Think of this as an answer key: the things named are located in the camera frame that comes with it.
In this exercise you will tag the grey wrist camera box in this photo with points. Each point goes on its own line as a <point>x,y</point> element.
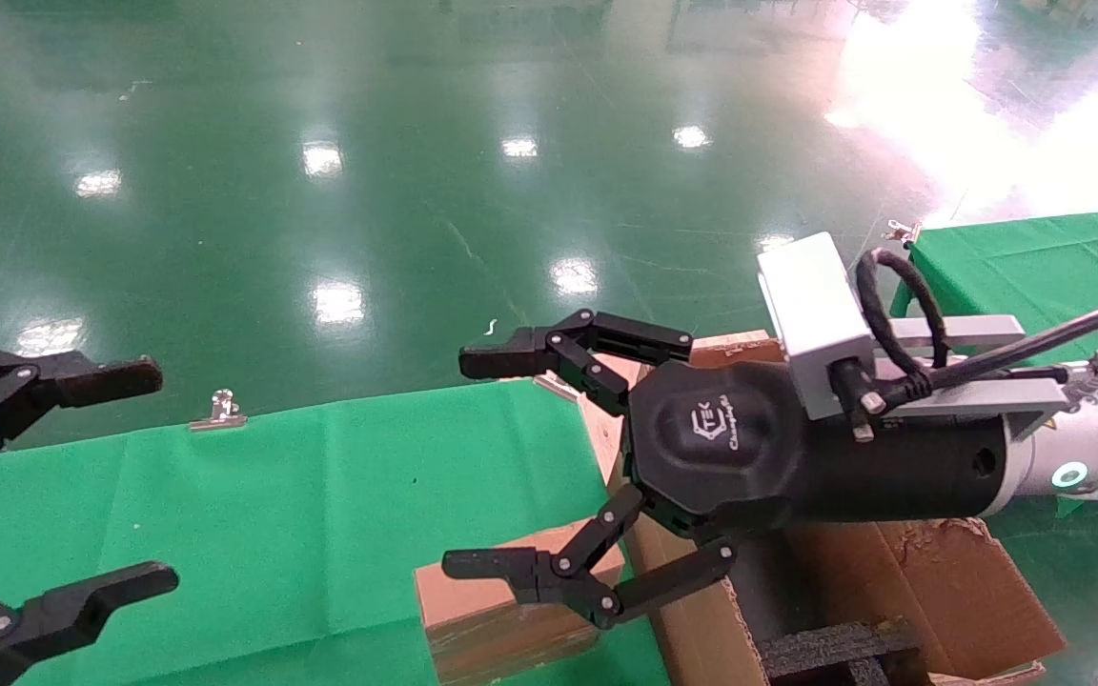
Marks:
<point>811,305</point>

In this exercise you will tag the small brown cardboard box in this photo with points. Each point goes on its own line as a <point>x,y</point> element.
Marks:
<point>458,595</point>

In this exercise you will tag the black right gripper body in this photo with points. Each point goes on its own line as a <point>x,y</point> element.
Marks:
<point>730,448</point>

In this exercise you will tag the black foam insert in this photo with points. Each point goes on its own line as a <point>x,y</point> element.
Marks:
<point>825,648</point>

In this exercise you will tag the large open cardboard carton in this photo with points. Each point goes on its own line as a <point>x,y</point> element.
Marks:
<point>949,591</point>

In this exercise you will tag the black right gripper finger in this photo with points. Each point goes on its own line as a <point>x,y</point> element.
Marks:
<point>568,343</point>
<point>549,572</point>

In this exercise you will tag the silver binder clip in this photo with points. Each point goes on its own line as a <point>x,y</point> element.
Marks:
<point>902,232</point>
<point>559,386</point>
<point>220,414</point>

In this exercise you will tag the green table cloth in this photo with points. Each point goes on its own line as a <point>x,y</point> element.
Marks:
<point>320,524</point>
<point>1035,267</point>

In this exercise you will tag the grey metal camera bracket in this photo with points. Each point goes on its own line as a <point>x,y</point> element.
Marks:
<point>968,400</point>

